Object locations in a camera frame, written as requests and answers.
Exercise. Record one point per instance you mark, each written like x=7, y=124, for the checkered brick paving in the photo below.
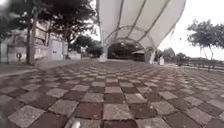
x=113, y=86

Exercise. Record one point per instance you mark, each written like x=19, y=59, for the small kiosk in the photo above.
x=138, y=55

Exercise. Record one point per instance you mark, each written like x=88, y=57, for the dark distant trees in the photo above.
x=87, y=45

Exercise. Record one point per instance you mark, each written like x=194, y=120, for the white arched canopy shelter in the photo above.
x=140, y=16

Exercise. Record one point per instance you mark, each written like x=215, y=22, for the distant trees behind canopy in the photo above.
x=168, y=53

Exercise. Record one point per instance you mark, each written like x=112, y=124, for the grey building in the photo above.
x=53, y=50

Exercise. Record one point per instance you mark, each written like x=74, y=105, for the robot's own part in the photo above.
x=76, y=124

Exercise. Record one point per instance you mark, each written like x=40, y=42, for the railing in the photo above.
x=203, y=63

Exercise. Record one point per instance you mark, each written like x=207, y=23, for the grey pavement strip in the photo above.
x=20, y=66

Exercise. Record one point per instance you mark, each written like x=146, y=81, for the group of trees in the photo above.
x=208, y=35

